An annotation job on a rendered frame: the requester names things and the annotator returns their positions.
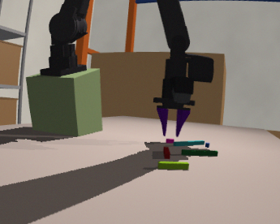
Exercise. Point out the turquoise rod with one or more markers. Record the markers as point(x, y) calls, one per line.
point(186, 143)

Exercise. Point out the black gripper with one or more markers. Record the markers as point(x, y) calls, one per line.
point(171, 104)

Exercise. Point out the lime green rod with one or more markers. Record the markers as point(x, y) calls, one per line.
point(173, 165)

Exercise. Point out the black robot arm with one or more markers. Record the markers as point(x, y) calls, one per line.
point(67, 26)

